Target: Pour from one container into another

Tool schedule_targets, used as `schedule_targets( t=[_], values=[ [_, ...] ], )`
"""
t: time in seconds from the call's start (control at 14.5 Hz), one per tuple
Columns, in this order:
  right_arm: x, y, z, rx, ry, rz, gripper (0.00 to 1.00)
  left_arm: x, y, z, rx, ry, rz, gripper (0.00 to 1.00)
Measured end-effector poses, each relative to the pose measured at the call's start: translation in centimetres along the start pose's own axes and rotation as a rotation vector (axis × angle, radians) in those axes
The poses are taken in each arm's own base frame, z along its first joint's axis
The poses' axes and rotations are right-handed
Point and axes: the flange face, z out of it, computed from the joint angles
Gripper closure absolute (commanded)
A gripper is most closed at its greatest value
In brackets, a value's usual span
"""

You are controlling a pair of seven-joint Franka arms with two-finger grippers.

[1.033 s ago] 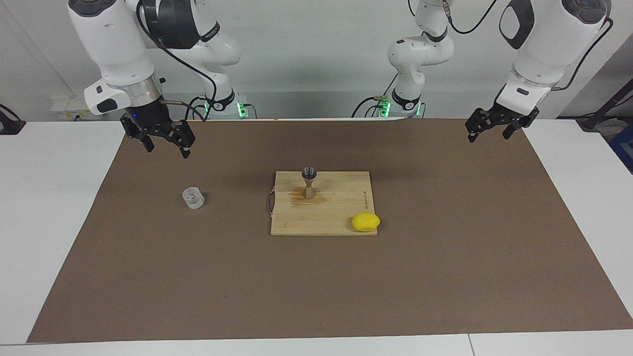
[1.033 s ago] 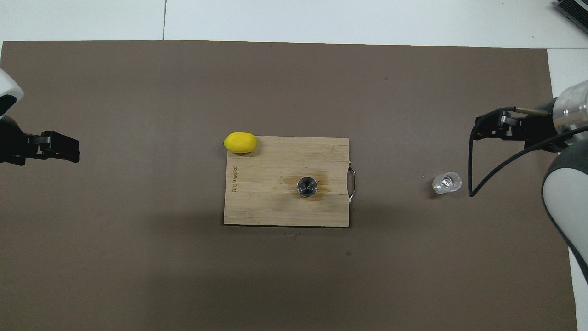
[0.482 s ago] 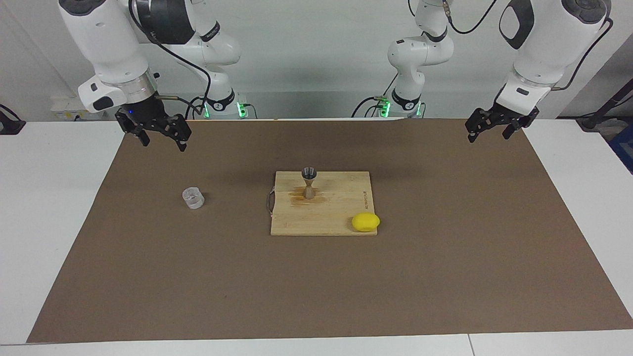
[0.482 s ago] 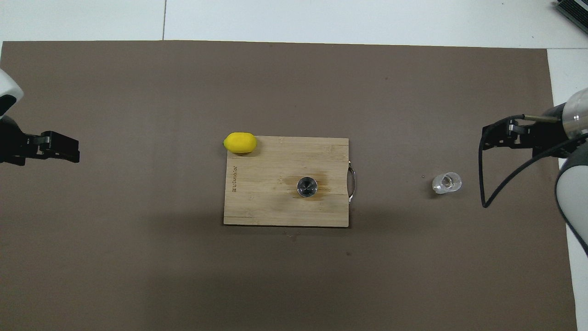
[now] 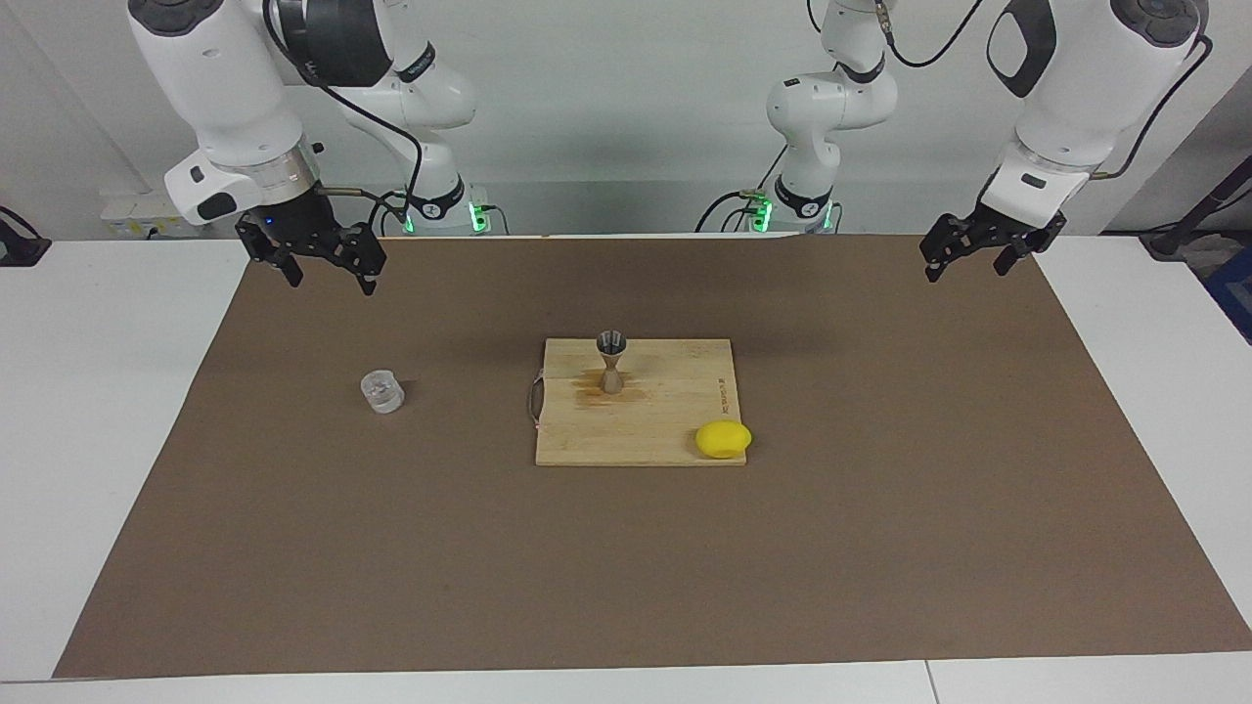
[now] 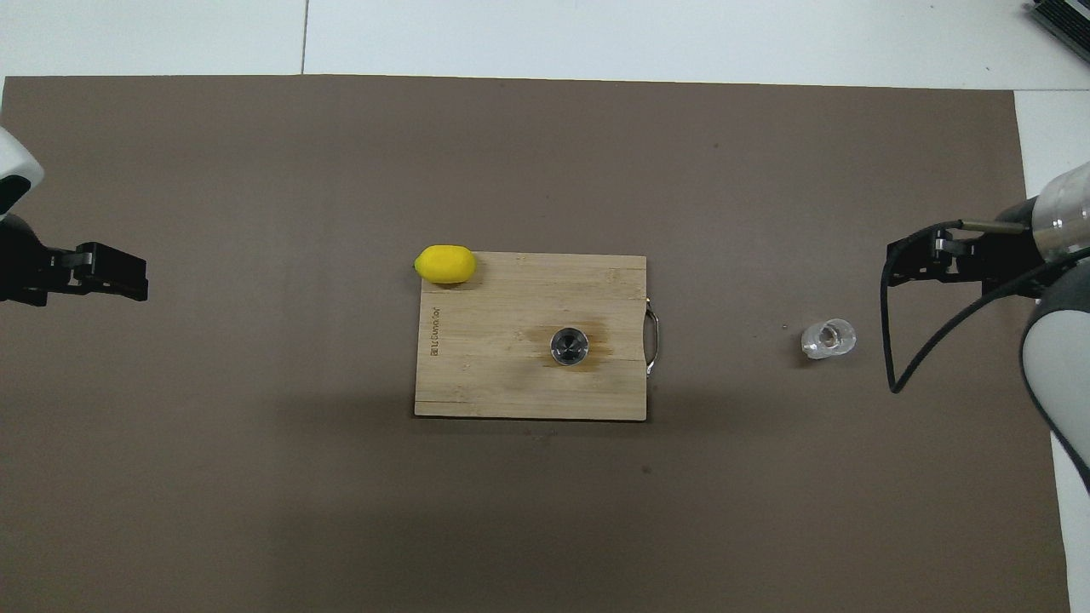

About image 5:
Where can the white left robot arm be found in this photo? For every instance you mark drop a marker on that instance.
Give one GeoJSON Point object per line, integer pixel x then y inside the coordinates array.
{"type": "Point", "coordinates": [1086, 88]}

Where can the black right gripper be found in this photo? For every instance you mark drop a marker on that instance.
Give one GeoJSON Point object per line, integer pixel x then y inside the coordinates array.
{"type": "Point", "coordinates": [298, 220]}

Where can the small clear glass cup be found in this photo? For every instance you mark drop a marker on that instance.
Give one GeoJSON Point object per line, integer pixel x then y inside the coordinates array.
{"type": "Point", "coordinates": [382, 393]}

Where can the brown table mat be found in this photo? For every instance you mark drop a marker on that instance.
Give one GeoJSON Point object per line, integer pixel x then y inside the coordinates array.
{"type": "Point", "coordinates": [626, 567]}

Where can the wooden cutting board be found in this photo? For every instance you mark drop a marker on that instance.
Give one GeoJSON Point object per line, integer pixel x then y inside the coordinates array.
{"type": "Point", "coordinates": [646, 430]}

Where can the blue box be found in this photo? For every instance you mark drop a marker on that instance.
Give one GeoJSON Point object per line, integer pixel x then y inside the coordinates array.
{"type": "Point", "coordinates": [1234, 293]}

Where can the black clamp mount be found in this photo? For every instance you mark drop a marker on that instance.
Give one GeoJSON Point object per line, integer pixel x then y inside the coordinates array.
{"type": "Point", "coordinates": [20, 249]}

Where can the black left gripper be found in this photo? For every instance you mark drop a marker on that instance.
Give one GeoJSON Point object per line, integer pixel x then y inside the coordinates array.
{"type": "Point", "coordinates": [1009, 223]}

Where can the metal double jigger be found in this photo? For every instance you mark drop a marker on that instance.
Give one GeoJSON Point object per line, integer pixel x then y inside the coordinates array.
{"type": "Point", "coordinates": [611, 379]}

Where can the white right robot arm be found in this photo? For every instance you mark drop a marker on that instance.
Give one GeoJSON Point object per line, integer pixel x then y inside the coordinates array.
{"type": "Point", "coordinates": [215, 88]}

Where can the black tripod stand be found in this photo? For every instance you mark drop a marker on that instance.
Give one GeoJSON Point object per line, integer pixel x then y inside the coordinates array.
{"type": "Point", "coordinates": [1203, 210]}

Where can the yellow lemon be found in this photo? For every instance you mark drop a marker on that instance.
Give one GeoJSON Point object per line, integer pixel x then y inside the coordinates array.
{"type": "Point", "coordinates": [724, 440]}

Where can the white power strip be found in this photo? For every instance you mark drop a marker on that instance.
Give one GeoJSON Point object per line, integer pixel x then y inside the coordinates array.
{"type": "Point", "coordinates": [147, 210]}

